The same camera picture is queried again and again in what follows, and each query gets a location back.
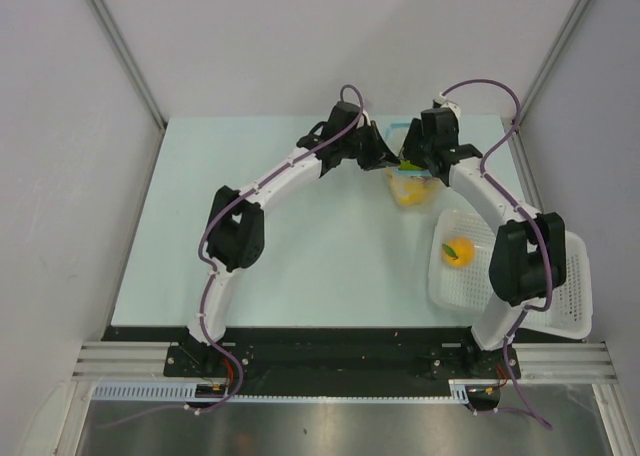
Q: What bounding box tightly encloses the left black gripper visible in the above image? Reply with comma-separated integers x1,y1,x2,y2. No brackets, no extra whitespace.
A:
341,121,400,172

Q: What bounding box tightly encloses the green fake apple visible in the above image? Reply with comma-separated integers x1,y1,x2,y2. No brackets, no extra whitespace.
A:
398,160,421,172

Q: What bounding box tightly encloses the clear zip top bag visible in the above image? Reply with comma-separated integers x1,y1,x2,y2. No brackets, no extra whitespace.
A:
384,122,444,210

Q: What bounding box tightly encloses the orange fake fruit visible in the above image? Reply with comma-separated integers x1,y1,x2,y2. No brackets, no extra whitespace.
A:
440,237,476,268

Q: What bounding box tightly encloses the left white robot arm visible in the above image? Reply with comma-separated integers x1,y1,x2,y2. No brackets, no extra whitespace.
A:
179,101,400,376

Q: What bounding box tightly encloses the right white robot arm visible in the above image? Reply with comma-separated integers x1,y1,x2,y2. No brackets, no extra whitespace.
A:
401,106,566,377

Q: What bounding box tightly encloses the yellow fake banana bunch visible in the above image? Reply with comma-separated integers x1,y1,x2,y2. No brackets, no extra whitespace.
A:
392,178,437,207

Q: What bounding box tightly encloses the white perforated plastic basket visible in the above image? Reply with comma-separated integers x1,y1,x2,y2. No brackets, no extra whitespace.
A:
427,209,593,340

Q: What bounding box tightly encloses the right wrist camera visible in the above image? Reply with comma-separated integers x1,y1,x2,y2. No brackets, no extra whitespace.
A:
432,93,461,119

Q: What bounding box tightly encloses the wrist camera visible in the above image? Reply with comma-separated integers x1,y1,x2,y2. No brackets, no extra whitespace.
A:
432,93,461,119
359,107,374,127

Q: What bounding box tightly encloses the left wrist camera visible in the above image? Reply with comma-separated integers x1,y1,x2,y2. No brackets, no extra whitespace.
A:
359,107,374,127

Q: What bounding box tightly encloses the right aluminium corner post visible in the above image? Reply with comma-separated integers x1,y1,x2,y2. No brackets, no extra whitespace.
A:
520,0,594,122

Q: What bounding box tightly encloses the aluminium corner post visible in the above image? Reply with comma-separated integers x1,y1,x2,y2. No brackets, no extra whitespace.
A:
520,0,594,122
85,0,168,133

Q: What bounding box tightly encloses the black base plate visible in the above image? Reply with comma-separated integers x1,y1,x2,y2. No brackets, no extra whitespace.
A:
102,326,521,380

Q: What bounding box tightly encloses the aluminium frame rail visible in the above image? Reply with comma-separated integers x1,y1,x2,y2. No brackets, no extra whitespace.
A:
72,341,617,384

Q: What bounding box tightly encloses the white cable duct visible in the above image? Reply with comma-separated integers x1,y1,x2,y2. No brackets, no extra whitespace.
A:
92,379,474,405

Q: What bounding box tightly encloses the left aluminium corner post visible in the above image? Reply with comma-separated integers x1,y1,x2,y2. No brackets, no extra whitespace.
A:
85,0,168,133

